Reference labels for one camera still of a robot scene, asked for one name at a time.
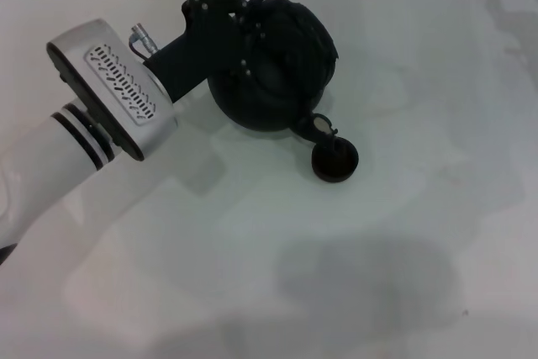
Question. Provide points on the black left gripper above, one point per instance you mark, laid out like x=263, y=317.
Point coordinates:
x=197, y=56

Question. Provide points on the small dark brown teacup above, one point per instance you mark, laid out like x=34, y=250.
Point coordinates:
x=334, y=163

